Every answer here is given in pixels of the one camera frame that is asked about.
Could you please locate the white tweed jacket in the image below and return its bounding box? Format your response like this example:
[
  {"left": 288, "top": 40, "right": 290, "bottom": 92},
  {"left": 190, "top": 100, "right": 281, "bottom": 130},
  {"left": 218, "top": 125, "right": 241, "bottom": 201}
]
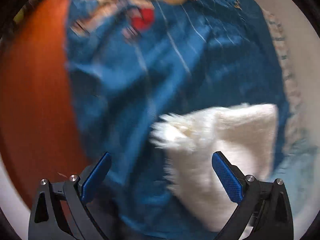
[{"left": 150, "top": 103, "right": 278, "bottom": 232}]

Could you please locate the light blue folded duvet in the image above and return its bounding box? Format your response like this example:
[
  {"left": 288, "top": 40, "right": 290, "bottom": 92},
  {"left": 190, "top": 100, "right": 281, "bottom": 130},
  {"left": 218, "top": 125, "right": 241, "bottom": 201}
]
[{"left": 269, "top": 137, "right": 318, "bottom": 216}]

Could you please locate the blue striped bed sheet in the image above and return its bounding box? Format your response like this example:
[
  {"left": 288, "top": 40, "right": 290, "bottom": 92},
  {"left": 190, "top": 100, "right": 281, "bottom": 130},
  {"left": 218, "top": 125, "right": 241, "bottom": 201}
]
[{"left": 66, "top": 0, "right": 290, "bottom": 239}]

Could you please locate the plaid checkered blanket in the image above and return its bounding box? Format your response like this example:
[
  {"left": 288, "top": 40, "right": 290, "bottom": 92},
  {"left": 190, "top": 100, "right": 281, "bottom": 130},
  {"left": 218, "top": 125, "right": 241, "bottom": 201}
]
[{"left": 262, "top": 9, "right": 313, "bottom": 155}]

